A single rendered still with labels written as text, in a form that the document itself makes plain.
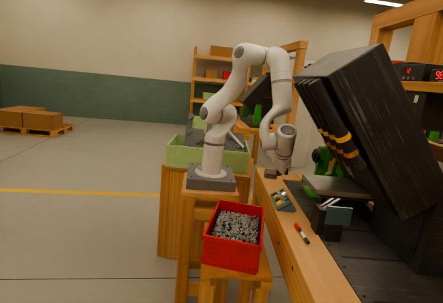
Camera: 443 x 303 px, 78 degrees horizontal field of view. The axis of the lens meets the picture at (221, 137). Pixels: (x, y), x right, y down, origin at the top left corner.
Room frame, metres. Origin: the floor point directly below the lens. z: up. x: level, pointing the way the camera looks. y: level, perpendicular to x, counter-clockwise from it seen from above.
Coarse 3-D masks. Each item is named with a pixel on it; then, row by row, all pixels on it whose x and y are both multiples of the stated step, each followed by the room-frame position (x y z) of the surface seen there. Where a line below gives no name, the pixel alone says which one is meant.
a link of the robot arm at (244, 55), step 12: (240, 48) 1.32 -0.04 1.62; (252, 48) 1.32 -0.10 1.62; (240, 60) 1.31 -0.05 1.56; (252, 60) 1.33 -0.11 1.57; (240, 72) 1.36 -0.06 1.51; (228, 84) 1.44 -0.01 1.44; (240, 84) 1.41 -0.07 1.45; (216, 96) 1.48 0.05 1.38; (228, 96) 1.44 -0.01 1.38; (204, 108) 1.48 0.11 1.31; (216, 108) 1.45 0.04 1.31; (204, 120) 1.47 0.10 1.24; (216, 120) 1.48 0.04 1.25
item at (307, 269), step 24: (264, 168) 1.79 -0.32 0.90; (264, 192) 1.43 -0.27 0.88; (288, 192) 1.40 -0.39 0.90; (264, 216) 1.35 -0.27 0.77; (288, 216) 1.13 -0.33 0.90; (288, 240) 0.93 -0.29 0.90; (312, 240) 0.95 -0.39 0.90; (288, 264) 0.89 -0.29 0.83; (312, 264) 0.81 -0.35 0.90; (336, 264) 0.82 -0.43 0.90; (288, 288) 0.85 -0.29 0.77; (312, 288) 0.70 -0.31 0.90; (336, 288) 0.71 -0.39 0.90
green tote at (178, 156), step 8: (176, 136) 2.27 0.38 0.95; (184, 136) 2.33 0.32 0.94; (168, 144) 1.94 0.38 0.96; (176, 144) 2.30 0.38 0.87; (168, 152) 1.93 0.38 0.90; (176, 152) 1.93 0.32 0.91; (184, 152) 1.93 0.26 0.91; (192, 152) 1.93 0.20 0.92; (200, 152) 1.93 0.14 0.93; (224, 152) 1.92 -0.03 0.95; (232, 152) 1.92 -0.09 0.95; (240, 152) 1.92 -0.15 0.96; (248, 152) 1.97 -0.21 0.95; (168, 160) 1.93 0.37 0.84; (176, 160) 1.93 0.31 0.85; (184, 160) 1.92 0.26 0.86; (192, 160) 1.93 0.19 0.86; (200, 160) 1.93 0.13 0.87; (224, 160) 1.93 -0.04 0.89; (232, 160) 1.93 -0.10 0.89; (240, 160) 1.93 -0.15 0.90; (248, 160) 1.93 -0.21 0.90; (184, 168) 1.93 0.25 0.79; (232, 168) 1.93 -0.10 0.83; (240, 168) 1.93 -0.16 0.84
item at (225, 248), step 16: (224, 208) 1.18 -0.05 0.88; (240, 208) 1.16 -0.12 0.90; (256, 208) 1.15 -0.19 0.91; (208, 224) 0.96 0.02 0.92; (224, 224) 1.04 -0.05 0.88; (240, 224) 1.05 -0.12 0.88; (256, 224) 1.07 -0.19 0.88; (208, 240) 0.88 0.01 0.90; (224, 240) 0.87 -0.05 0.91; (240, 240) 0.92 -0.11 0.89; (256, 240) 0.95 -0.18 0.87; (208, 256) 0.88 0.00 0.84; (224, 256) 0.87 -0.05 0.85; (240, 256) 0.86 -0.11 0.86; (256, 256) 0.85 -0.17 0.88; (256, 272) 0.85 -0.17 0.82
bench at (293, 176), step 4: (280, 176) 1.72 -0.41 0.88; (284, 176) 1.73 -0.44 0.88; (288, 176) 1.73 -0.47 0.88; (292, 176) 1.74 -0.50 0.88; (296, 176) 1.75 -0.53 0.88; (300, 176) 1.76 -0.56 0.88; (300, 180) 1.67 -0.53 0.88; (252, 196) 1.79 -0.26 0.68; (252, 200) 1.77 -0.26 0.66; (256, 200) 1.71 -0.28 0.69; (252, 204) 1.75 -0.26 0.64; (256, 204) 1.71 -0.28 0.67; (372, 204) 1.40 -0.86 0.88; (252, 284) 1.71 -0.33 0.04
